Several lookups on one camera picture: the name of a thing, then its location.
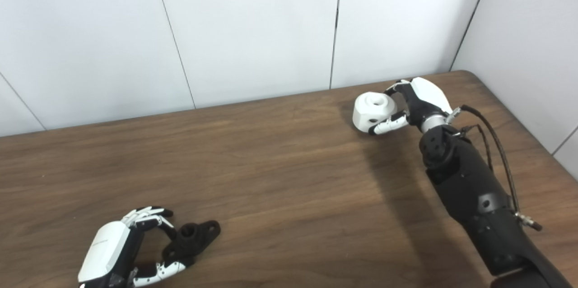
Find white and black left hand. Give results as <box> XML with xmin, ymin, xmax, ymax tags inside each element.
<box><xmin>78</xmin><ymin>206</ymin><xmax>186</xmax><ymax>288</ymax></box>

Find round white piece with holes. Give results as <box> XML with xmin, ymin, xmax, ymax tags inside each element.
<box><xmin>352</xmin><ymin>92</ymin><xmax>398</xmax><ymax>134</ymax></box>

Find white and black right hand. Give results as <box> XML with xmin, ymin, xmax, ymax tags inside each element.
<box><xmin>368</xmin><ymin>77</ymin><xmax>453</xmax><ymax>136</ymax></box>

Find black flanged holder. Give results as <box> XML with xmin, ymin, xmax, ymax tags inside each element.
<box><xmin>162</xmin><ymin>220</ymin><xmax>221</xmax><ymax>267</ymax></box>

